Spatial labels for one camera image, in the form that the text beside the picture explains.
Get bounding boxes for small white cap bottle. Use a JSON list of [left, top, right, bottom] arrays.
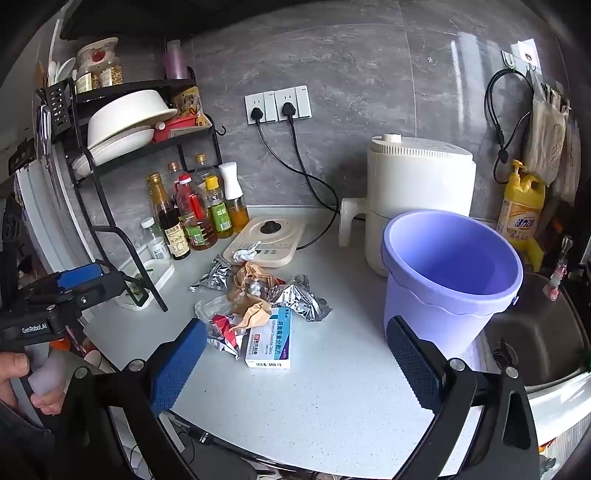
[[141, 217, 171, 260]]

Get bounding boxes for small silver foil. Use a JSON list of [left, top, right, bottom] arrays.
[[188, 255, 241, 292]]

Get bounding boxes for white blue medicine box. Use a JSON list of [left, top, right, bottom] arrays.
[[244, 307, 295, 370]]

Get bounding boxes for wall hook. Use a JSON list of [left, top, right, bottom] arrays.
[[502, 50, 539, 75]]

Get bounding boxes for dark overhead cabinet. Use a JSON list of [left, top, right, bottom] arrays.
[[60, 0, 259, 40]]

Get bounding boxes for red silver wrapper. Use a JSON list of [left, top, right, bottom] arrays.
[[205, 314, 250, 361]]

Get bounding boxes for white round kitchen appliance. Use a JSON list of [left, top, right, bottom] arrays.
[[338, 134, 477, 278]]

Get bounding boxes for red cap oil bottle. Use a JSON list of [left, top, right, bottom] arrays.
[[175, 174, 219, 251]]

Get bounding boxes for pink bottle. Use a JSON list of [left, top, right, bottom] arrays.
[[165, 40, 189, 80]]

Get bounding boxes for yellow snack bag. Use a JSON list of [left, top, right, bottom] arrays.
[[172, 87, 213, 127]]

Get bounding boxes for large silver foil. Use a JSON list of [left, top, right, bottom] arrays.
[[265, 274, 333, 324]]

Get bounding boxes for large white bowl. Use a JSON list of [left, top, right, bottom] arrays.
[[87, 90, 178, 148]]

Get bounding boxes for purple plastic bucket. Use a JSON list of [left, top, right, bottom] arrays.
[[381, 209, 525, 363]]

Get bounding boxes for white plastic tray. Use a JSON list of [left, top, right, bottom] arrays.
[[115, 258, 176, 310]]

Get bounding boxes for person's left hand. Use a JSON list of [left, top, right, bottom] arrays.
[[0, 352, 68, 416]]

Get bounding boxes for black power cable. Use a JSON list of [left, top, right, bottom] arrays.
[[255, 121, 342, 214], [290, 117, 342, 251]]

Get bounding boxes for yellow cap green label bottle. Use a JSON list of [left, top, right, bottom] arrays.
[[204, 176, 235, 239]]

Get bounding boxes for white plate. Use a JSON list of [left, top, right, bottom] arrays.
[[69, 128, 155, 180]]

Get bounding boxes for white spoons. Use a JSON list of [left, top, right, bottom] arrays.
[[48, 58, 77, 88]]

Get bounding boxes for kitchen sink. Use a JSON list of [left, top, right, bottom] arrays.
[[480, 272, 591, 388]]

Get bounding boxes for white cutting board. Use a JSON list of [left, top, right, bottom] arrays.
[[14, 141, 100, 282]]

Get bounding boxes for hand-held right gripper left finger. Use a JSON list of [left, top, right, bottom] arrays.
[[60, 318, 208, 480]]

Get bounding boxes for white wall socket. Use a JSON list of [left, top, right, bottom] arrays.
[[245, 91, 278, 125], [274, 85, 312, 121]]

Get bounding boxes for glass spice jar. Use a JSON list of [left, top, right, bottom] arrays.
[[75, 69, 100, 94], [99, 58, 124, 88]]

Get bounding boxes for hanging plastic bags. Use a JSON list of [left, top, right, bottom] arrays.
[[524, 85, 571, 188]]

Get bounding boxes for brown paper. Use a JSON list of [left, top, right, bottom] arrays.
[[229, 261, 287, 330]]

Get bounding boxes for yellow dish soap bottle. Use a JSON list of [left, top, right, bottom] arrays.
[[496, 160, 546, 252]]

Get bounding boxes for dark soy sauce bottle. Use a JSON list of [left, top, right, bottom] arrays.
[[147, 172, 191, 260]]

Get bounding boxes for white cap oil spray bottle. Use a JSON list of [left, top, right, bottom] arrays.
[[218, 162, 250, 234]]

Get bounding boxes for red packets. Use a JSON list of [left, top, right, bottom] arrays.
[[152, 115, 204, 143]]

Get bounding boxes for hanging black cord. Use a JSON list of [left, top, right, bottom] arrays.
[[485, 69, 534, 185]]

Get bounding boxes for clear plastic wrapper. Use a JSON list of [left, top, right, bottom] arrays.
[[195, 295, 241, 333]]

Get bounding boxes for black perforated utensil holder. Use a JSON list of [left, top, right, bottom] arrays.
[[36, 78, 77, 139]]

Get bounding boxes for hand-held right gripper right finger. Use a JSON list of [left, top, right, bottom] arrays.
[[386, 315, 541, 480]]

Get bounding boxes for pale hanging bag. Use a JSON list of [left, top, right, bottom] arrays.
[[554, 115, 583, 206]]

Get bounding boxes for black kitchen rack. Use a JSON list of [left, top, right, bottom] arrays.
[[34, 78, 227, 312]]

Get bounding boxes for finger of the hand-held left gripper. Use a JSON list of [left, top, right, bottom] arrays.
[[21, 263, 126, 319]]

